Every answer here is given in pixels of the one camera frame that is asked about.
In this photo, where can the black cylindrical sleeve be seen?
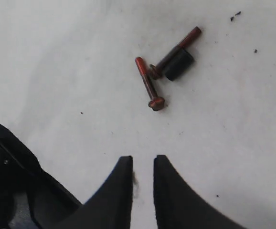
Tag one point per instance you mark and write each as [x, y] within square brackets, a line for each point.
[179, 65]

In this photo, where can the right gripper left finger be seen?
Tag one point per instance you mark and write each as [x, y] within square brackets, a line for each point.
[114, 200]

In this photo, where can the red flange bolt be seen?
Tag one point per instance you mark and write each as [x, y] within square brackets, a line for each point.
[176, 52]
[148, 82]

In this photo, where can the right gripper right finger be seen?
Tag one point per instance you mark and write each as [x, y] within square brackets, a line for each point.
[173, 202]

